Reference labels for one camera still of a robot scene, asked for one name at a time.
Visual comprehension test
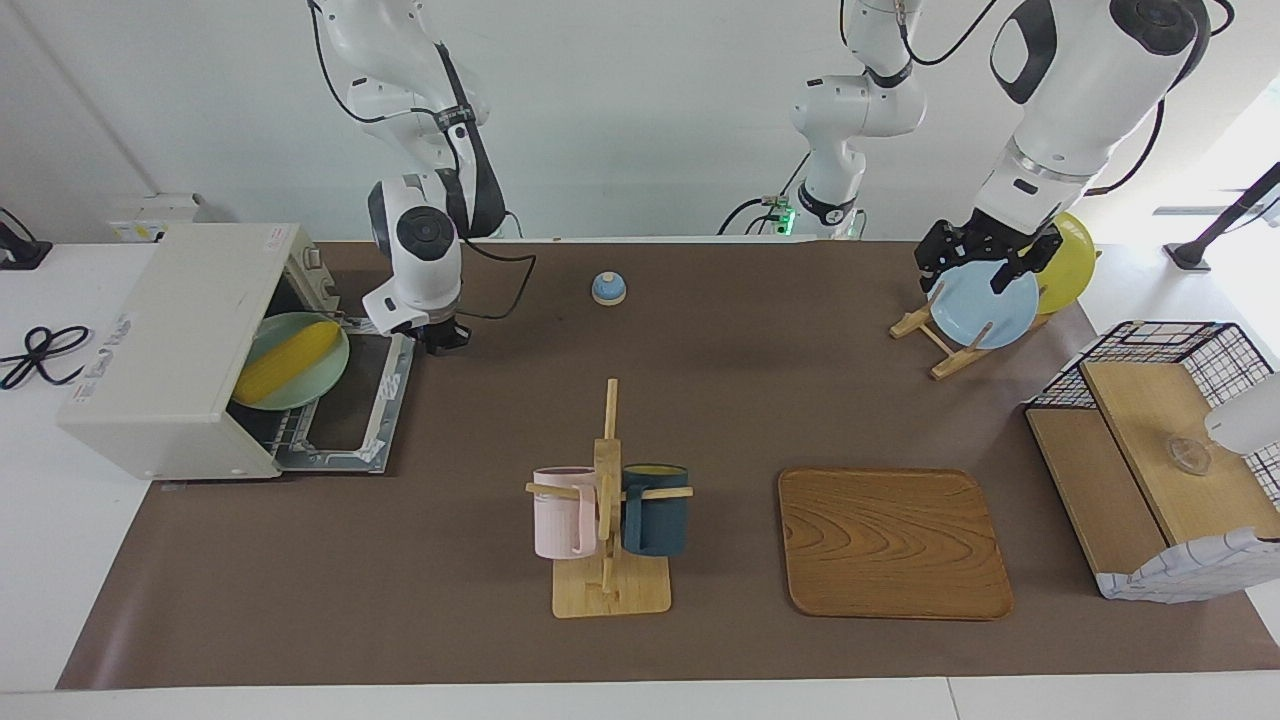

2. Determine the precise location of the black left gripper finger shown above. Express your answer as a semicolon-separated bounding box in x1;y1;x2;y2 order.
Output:
992;225;1063;294
915;220;956;294

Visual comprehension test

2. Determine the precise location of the oven door with handle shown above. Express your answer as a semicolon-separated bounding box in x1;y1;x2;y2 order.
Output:
275;320;416;473

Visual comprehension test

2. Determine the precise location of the pale green plate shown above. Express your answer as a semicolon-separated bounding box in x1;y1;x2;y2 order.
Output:
232;312;351;412

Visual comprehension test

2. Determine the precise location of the yellow corn cob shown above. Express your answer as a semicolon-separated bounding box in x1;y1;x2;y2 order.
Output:
232;320;341;406

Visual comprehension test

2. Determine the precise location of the cream toaster oven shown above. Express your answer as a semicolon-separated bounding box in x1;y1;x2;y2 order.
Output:
57;222;416;481

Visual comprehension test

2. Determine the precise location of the yellow plate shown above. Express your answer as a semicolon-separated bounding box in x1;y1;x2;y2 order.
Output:
1033;210;1097;316

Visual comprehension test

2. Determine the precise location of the light blue plate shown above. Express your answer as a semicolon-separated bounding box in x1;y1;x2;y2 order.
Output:
928;255;1041;351

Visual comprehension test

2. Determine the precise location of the wooden plate rack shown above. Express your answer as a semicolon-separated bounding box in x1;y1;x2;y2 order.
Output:
889;280;1051;381

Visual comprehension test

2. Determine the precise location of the large light wooden board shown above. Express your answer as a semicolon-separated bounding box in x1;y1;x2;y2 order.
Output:
1080;360;1280;546

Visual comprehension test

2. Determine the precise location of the pink mug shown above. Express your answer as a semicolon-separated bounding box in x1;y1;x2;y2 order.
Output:
532;466;599;560

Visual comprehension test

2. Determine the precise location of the wooden mug tree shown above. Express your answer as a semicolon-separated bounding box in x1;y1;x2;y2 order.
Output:
526;378;694;619

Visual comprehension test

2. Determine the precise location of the brown table mat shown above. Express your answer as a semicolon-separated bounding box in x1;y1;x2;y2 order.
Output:
57;240;1280;691

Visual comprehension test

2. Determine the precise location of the narrow wooden board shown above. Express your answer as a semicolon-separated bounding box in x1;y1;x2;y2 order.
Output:
1025;405;1171;579

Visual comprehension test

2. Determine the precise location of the small clear glass cup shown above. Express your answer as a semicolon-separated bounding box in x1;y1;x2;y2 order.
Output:
1168;435;1213;476

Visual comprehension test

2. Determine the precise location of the white rounded object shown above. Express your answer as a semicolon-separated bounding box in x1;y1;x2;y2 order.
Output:
1203;372;1280;457

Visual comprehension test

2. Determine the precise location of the dark blue mug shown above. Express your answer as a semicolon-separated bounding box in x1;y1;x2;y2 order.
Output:
620;463;690;558

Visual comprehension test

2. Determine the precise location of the brown wooden tray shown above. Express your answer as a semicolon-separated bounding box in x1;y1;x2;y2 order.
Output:
778;467;1013;622

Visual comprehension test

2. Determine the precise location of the white power strip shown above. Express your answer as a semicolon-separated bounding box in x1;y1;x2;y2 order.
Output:
108;195;206;243

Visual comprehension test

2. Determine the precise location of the white checked cloth liner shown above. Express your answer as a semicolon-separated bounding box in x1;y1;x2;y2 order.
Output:
1095;525;1280;604

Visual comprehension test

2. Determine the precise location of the small black stand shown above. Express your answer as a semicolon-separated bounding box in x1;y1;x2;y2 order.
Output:
0;208;53;271

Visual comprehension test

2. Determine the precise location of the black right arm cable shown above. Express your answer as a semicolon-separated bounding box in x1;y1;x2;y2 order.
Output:
452;235;538;323

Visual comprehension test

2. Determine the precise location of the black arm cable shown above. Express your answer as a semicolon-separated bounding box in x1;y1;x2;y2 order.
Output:
452;235;538;323
1083;92;1167;198

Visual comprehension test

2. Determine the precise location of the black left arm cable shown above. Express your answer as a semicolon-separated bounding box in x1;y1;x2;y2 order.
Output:
1083;92;1167;198

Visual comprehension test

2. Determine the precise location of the metal oven wire rack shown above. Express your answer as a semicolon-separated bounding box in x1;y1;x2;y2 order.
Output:
232;395;346;453

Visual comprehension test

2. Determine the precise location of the black wire basket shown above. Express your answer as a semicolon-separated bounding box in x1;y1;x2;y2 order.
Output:
1025;320;1280;511

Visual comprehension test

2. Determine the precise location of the coiled black cable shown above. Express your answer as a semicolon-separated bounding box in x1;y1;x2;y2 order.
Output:
0;325;93;391

